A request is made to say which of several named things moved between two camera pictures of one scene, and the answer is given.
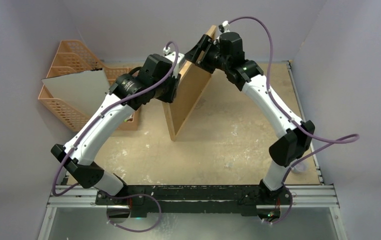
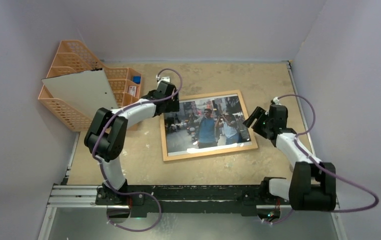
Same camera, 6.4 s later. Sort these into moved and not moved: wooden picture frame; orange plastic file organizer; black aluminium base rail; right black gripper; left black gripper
Moved: right black gripper; wooden picture frame; left black gripper
Not moved: orange plastic file organizer; black aluminium base rail
